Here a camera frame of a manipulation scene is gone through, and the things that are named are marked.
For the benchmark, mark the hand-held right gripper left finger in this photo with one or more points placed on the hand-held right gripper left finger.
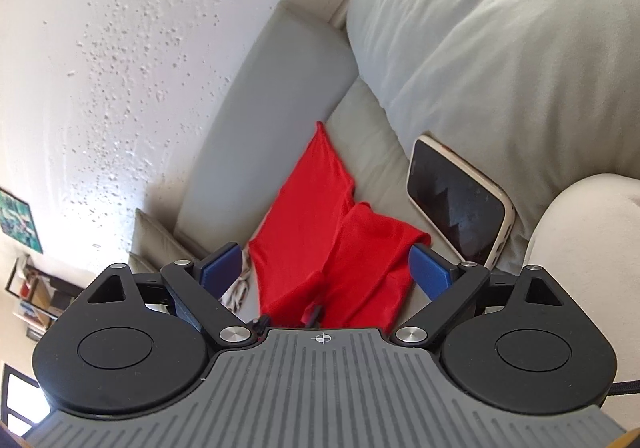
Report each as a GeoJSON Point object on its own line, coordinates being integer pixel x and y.
{"type": "Point", "coordinates": [220, 270]}

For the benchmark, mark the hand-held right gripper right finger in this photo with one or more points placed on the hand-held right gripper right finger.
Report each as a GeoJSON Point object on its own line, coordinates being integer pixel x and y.
{"type": "Point", "coordinates": [430, 273]}

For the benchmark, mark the red sweater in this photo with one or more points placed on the red sweater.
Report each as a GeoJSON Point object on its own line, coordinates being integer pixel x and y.
{"type": "Point", "coordinates": [300, 208]}

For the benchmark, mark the light grey crumpled garment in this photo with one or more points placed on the light grey crumpled garment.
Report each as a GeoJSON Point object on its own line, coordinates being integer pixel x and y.
{"type": "Point", "coordinates": [240, 285]}

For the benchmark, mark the beige cushion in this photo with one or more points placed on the beige cushion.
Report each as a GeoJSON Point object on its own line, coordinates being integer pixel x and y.
{"type": "Point", "coordinates": [150, 238]}

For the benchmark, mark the smartphone in white case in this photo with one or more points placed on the smartphone in white case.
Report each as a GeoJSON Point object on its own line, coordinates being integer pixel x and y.
{"type": "Point", "coordinates": [450, 198]}

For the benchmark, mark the grey bed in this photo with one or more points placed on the grey bed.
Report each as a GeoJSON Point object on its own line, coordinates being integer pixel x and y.
{"type": "Point", "coordinates": [375, 147]}

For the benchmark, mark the cream round cushion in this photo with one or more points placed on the cream round cushion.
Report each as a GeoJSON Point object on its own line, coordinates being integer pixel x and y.
{"type": "Point", "coordinates": [585, 228]}

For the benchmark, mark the cluttered shelf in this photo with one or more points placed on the cluttered shelf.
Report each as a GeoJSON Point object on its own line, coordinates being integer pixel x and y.
{"type": "Point", "coordinates": [40, 298]}

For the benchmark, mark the grey padded headboard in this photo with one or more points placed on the grey padded headboard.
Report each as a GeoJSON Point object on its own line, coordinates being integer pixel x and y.
{"type": "Point", "coordinates": [280, 92]}

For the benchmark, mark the window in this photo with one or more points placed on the window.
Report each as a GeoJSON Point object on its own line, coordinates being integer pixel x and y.
{"type": "Point", "coordinates": [17, 398]}

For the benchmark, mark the wall poster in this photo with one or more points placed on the wall poster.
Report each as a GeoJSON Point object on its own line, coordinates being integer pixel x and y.
{"type": "Point", "coordinates": [19, 220]}

